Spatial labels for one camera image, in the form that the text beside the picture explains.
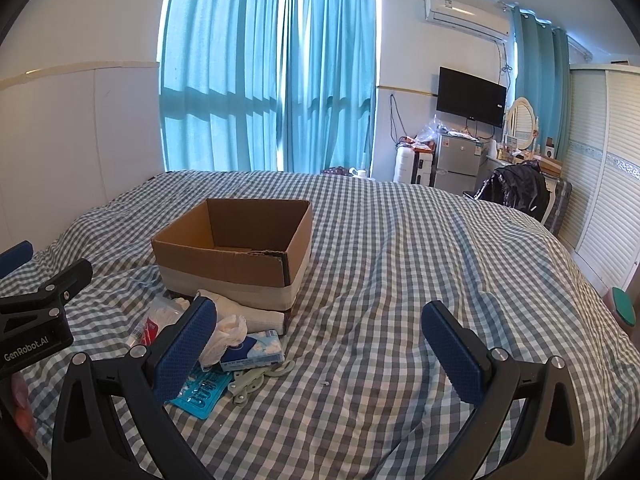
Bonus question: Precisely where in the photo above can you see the clear plastic cup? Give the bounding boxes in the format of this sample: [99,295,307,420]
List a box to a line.
[127,296,190,348]

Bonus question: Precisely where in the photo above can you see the teal blister pack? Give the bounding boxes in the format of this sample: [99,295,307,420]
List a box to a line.
[169,363,232,420]

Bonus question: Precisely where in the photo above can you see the blue tissue pack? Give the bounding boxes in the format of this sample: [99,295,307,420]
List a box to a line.
[220,330,284,372]

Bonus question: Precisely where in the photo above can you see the white lace cloth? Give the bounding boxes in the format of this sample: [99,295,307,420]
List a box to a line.
[198,314,247,370]

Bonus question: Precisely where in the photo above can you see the white headboard panel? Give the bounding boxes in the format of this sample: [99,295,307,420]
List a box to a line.
[1,61,164,249]

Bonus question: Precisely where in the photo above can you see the teal round lid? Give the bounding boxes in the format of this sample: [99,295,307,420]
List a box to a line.
[603,287,636,330]

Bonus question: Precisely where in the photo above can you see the white plastic hook piece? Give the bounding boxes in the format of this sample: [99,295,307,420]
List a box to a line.
[227,360,295,405]

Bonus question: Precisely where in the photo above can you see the checkered bed sheet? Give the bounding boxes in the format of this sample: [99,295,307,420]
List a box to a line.
[1,171,639,479]

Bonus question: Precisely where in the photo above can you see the open cardboard box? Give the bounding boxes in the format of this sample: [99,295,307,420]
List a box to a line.
[152,198,314,312]

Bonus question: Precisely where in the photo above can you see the rolled white sock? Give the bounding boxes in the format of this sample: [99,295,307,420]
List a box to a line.
[198,289,286,336]

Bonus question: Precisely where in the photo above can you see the black jacket on chair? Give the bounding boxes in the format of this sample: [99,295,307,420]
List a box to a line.
[474,160,550,222]

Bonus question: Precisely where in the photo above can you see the white louvered wardrobe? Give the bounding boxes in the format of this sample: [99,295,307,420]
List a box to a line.
[559,65,640,295]

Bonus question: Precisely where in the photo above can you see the silver mini fridge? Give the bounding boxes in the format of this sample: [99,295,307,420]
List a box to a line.
[432,132,483,195]

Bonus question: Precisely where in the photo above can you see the left blue curtain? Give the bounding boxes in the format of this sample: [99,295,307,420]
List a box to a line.
[160,0,279,171]

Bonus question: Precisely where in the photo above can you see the blue curtain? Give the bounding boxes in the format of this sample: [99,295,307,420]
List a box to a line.
[160,0,279,171]
[511,6,570,160]
[279,0,378,174]

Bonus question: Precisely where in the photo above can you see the white cylinder appliance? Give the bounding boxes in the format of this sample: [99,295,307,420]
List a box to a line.
[394,145,416,183]

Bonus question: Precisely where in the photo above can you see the white oval mirror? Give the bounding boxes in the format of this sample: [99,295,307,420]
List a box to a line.
[504,96,538,151]

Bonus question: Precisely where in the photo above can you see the right blue curtain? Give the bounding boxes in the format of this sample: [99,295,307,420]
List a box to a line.
[279,0,378,174]

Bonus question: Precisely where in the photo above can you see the far blue curtain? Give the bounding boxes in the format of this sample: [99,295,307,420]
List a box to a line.
[511,6,570,160]

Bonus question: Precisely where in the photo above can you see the white air conditioner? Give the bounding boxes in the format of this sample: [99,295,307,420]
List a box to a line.
[424,0,510,42]

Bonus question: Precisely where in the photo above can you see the black wall television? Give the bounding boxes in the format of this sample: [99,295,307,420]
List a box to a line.
[436,67,506,128]

